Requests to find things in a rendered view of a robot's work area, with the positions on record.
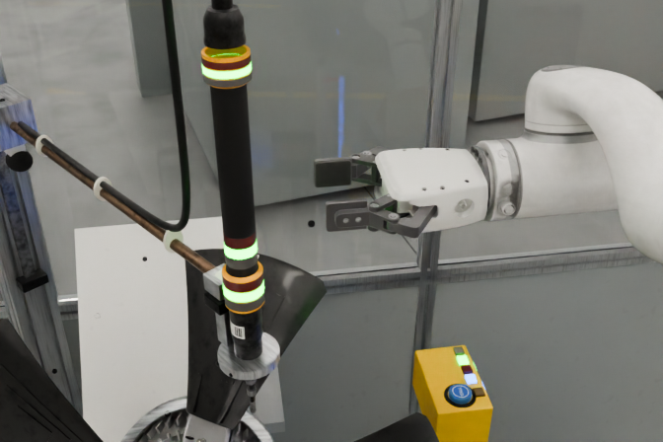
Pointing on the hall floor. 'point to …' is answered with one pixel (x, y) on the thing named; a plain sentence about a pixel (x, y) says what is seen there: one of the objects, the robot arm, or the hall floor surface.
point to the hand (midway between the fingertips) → (331, 193)
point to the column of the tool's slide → (22, 311)
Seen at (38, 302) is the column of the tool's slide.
